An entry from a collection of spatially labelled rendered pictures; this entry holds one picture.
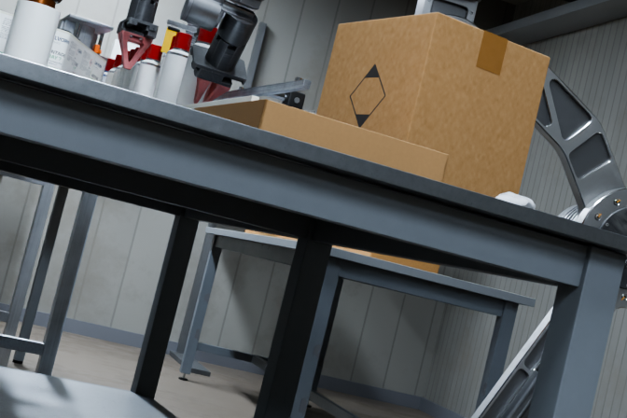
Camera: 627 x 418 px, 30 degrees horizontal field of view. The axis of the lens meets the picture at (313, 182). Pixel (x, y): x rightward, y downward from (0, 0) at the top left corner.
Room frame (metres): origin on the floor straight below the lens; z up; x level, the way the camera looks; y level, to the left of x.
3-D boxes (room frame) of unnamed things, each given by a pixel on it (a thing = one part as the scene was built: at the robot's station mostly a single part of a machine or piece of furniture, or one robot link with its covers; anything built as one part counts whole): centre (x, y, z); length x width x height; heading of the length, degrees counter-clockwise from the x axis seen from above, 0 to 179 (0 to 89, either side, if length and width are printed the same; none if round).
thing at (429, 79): (1.97, -0.15, 0.99); 0.30 x 0.24 x 0.27; 30
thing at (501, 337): (5.07, -0.19, 0.39); 2.20 x 0.80 x 0.78; 15
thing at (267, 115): (1.58, 0.02, 0.85); 0.30 x 0.26 x 0.04; 22
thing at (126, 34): (2.48, 0.45, 1.05); 0.07 x 0.07 x 0.09; 22
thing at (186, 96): (2.19, 0.26, 0.98); 0.05 x 0.05 x 0.20
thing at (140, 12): (2.47, 0.44, 1.12); 0.10 x 0.07 x 0.07; 22
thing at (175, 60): (2.33, 0.32, 0.98); 0.05 x 0.05 x 0.20
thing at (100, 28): (2.86, 0.64, 1.14); 0.14 x 0.11 x 0.01; 22
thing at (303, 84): (2.25, 0.25, 0.96); 1.07 x 0.01 x 0.01; 22
